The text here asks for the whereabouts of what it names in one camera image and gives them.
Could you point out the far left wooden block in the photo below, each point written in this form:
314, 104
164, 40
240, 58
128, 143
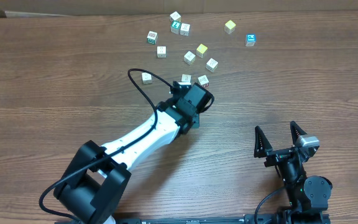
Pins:
146, 78

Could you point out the green edged wooden block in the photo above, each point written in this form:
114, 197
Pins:
152, 37

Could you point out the yellow top central block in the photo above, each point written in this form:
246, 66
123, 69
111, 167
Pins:
201, 50

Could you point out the plain top wooden block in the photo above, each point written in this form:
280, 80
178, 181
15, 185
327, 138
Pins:
175, 16

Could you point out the yellow top far block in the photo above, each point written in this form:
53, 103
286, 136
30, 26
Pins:
229, 27

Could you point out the teal letter wooden block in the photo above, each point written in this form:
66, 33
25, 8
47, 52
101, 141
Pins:
175, 27

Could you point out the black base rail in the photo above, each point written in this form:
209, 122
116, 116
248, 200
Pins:
246, 219

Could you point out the yellow sided wooden block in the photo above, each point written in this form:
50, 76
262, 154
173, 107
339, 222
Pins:
189, 57

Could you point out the patterned top wooden block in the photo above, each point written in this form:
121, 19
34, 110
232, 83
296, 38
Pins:
211, 65

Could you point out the number one wooden block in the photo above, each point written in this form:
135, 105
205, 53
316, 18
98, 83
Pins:
186, 78

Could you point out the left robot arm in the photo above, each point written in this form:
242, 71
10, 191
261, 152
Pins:
97, 176

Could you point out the wooden block beside teal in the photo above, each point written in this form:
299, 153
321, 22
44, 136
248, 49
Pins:
185, 29

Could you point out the blue letter P block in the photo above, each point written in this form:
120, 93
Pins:
250, 40

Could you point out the red sided picture block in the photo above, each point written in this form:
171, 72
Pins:
203, 81

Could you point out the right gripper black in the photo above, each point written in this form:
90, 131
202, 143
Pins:
279, 156

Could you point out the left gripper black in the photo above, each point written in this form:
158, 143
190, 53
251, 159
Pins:
178, 88

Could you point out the cardboard back wall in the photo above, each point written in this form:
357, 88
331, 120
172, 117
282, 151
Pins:
121, 7

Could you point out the red sided wooden block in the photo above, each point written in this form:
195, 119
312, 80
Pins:
161, 51

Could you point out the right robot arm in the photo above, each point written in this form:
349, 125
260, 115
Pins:
308, 196

